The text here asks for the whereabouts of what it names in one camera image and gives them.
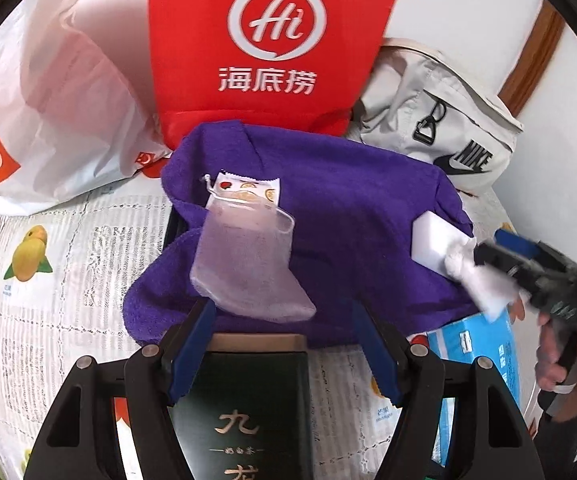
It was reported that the grey waist bag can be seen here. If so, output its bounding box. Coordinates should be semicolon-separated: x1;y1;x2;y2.
346;37;525;196

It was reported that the red paper bag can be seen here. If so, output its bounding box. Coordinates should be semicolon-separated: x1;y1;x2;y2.
148;0;409;151

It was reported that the blue tissue pack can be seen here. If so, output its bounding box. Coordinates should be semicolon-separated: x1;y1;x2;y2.
426;310;522;451

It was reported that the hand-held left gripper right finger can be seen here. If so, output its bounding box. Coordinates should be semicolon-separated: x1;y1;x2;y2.
351;301;542;480

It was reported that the person's right hand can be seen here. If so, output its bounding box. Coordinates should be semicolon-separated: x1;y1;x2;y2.
536;305;577;423

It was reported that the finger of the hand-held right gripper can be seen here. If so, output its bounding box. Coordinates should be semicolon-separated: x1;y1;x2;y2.
473;242;537;287
496;230;577;275

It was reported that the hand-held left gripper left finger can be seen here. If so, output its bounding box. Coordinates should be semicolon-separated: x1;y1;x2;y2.
32;299;218;480

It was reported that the fruit-print wipe packet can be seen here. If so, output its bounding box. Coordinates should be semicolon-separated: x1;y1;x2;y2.
204;172;282;211

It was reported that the white plastic shopping bag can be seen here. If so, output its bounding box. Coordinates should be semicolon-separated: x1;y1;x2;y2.
0;0;174;216

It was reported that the mesh drawstring pouch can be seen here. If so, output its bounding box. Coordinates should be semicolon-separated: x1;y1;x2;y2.
190;202;317;323

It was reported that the dark green tea box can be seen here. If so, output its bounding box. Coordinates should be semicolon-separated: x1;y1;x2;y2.
168;332;314;480

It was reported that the purple towel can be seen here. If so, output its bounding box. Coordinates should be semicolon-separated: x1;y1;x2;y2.
122;120;474;348

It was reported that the brown wooden door frame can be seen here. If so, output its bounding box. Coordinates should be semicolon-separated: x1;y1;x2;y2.
499;0;567;116

